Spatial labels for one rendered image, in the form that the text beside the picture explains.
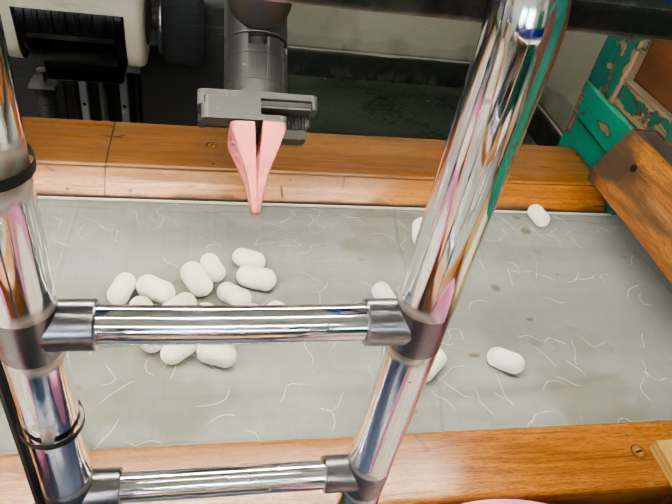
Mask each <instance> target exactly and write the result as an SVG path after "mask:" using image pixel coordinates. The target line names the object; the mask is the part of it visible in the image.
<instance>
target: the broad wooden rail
mask: <svg viewBox="0 0 672 504"><path fill-rule="evenodd" d="M21 119H22V124H23V129H24V134H25V139H26V142H27V143H28V144H30V145H31V147H32V149H33V150H34V153H35V158H36V171H35V173H34V174H33V178H34V183H35V188H36V193H37V196H58V197H90V198H122V199H154V200H187V201H219V202H248V199H247V194H246V190H245V186H244V183H243V180H242V178H241V176H240V174H239V172H238V169H237V167H236V165H235V163H234V161H233V158H232V156H231V154H230V152H229V149H228V129H229V128H217V127H204V128H201V127H199V126H182V125H164V124H146V123H128V122H110V121H92V120H74V119H57V118H39V117H21ZM445 143H446V140H432V139H414V138H396V137H378V136H360V135H342V134H325V133H307V132H306V141H305V143H304V144H303V145H301V146H292V145H280V146H279V149H278V151H277V154H276V156H275V159H274V161H273V164H272V166H271V169H270V171H269V174H268V177H267V182H266V187H265V192H264V197H263V201H262V203H283V204H316V205H348V206H380V207H412V208H426V205H427V202H428V199H429V195H430V192H431V189H432V186H433V182H434V179H435V176H436V173H437V169H438V166H439V163H440V160H441V156H442V153H443V150H444V147H445ZM591 170H592V169H591V168H590V167H589V166H588V164H587V163H586V162H585V161H584V159H583V158H582V157H581V156H580V154H579V153H578V152H577V151H576V150H575V148H573V147H556V146H538V145H521V147H520V149H519V152H518V154H517V157H516V159H515V162H514V164H513V167H512V169H511V172H510V174H509V177H508V179H507V182H506V184H505V187H504V189H503V192H502V194H501V197H500V199H499V202H498V204H497V207H496V209H495V210H509V211H528V208H529V207H530V206H531V205H534V204H538V205H540V206H542V207H543V209H544V210H545V211H546V212H573V213H607V207H606V200H605V199H604V198H603V197H602V195H601V194H600V193H599V192H598V191H597V190H596V189H595V187H594V186H593V185H592V184H591V183H590V181H589V180H588V179H587V178H588V176H589V174H590V172H591Z"/></svg>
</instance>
